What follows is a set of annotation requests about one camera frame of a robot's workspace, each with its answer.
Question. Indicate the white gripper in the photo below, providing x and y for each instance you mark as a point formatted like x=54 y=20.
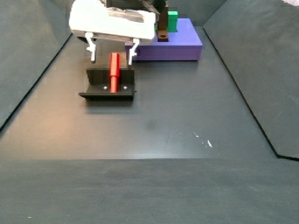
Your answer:
x=92 y=18

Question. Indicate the red peg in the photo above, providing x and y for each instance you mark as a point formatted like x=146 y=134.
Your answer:
x=114 y=71

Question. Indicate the purple base board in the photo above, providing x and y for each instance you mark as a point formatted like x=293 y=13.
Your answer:
x=183 y=46

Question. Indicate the black peg holder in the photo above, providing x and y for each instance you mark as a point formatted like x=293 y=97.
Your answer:
x=107 y=87

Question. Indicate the green U-shaped block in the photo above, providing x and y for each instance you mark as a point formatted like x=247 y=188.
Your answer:
x=173 y=21

